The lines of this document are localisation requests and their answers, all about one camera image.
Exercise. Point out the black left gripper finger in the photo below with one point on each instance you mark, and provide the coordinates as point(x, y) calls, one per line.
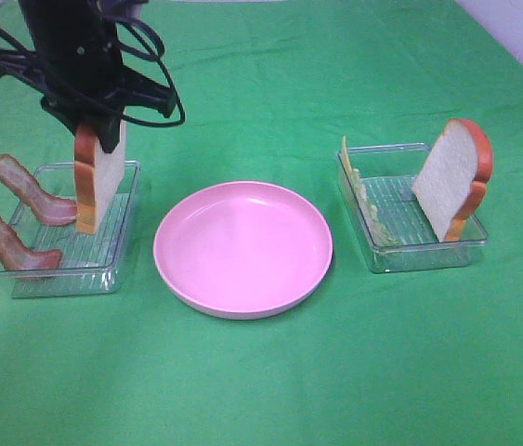
point(107, 128)

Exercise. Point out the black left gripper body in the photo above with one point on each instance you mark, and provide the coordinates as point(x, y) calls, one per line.
point(77, 59)

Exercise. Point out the toast bread slice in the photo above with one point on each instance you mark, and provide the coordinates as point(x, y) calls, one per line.
point(454, 178)
point(97, 175)

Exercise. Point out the bacon strip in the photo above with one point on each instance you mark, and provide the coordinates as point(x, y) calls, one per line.
point(15, 255)
point(49, 209)

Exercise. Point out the green lettuce leaf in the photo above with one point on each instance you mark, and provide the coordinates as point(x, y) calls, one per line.
point(380, 234)

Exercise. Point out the left clear plastic tray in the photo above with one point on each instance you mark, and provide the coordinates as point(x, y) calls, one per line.
point(90, 264)

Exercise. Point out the clear plastic tray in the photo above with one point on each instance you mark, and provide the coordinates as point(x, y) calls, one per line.
point(388, 172)
point(90, 264)

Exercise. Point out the green table cloth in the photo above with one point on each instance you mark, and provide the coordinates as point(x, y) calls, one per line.
point(271, 90)

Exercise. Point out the pink round plate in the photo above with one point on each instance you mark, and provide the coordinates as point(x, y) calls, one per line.
point(243, 250)

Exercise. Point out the yellow cheese slice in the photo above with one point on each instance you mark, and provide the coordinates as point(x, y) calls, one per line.
point(345, 158)

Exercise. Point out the right clear plastic tray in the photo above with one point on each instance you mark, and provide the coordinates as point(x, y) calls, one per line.
point(388, 172)

